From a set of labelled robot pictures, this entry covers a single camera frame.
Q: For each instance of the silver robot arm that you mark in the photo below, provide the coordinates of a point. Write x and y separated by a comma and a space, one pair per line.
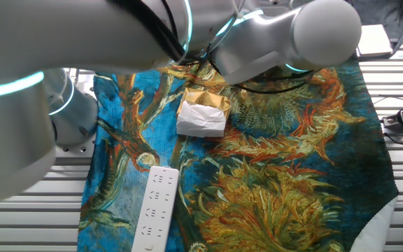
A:
12, 140

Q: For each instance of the gold tissue pack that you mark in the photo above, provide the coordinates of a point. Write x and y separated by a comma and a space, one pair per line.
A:
201, 120

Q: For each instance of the sunflower painting cloth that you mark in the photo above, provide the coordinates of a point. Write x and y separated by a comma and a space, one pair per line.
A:
275, 157

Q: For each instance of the white power strip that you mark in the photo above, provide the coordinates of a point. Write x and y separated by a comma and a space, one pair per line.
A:
156, 210

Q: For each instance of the white pad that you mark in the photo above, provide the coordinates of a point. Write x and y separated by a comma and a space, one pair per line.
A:
376, 42

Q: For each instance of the dark grey towel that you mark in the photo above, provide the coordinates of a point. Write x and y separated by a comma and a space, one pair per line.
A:
401, 21

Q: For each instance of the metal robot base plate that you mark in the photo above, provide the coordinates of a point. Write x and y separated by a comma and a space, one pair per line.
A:
79, 150

